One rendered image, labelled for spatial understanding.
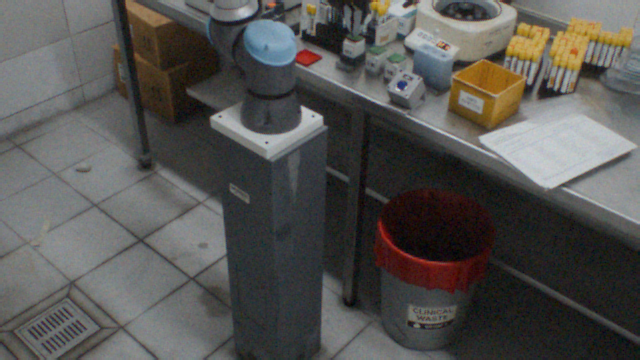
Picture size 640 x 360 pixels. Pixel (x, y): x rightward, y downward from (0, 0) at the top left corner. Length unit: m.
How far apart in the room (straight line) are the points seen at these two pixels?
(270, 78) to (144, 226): 1.35
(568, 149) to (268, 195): 0.72
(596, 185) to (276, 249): 0.78
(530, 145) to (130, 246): 1.59
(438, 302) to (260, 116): 0.85
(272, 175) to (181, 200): 1.29
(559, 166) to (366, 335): 0.99
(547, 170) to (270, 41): 0.69
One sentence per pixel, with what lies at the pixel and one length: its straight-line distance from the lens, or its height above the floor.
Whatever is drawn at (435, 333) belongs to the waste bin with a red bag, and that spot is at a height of 0.10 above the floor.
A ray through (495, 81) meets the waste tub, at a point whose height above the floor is 0.93.
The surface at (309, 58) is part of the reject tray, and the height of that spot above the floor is 0.88.
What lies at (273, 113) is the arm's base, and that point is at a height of 0.96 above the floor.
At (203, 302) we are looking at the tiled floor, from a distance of 2.47.
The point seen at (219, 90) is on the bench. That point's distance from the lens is 3.05.
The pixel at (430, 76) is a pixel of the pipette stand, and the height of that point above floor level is 0.91.
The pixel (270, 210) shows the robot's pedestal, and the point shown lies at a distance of 1.70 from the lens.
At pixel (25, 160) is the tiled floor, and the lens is 3.28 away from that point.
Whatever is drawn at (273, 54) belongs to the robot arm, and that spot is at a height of 1.10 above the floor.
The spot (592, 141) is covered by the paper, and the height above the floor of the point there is 0.89.
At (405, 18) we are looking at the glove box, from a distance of 2.12.
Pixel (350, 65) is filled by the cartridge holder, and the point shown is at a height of 0.89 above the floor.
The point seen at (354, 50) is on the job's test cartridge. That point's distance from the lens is 1.94.
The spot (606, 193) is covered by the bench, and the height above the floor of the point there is 0.88.
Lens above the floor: 1.83
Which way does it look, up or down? 38 degrees down
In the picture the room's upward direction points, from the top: 1 degrees clockwise
